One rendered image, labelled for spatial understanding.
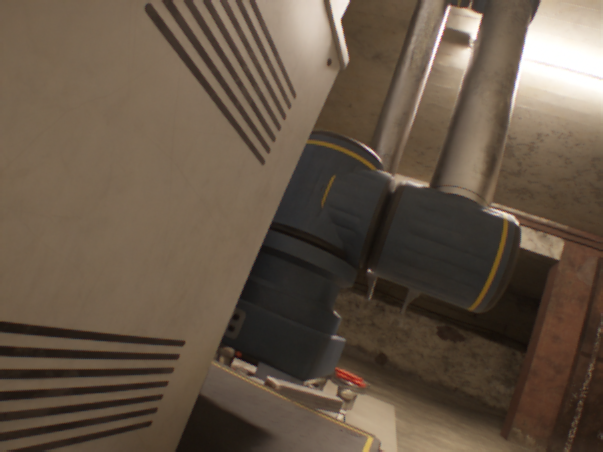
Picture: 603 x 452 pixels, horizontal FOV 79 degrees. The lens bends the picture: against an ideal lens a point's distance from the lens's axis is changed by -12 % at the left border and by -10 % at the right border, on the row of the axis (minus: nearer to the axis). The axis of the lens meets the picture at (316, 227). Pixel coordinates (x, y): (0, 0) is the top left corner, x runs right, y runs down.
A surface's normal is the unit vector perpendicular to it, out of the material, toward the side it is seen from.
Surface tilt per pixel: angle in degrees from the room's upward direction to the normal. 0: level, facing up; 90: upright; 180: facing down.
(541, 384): 91
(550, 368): 90
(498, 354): 91
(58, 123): 90
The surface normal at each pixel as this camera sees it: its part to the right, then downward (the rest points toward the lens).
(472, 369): -0.21, -0.29
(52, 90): 0.90, 0.30
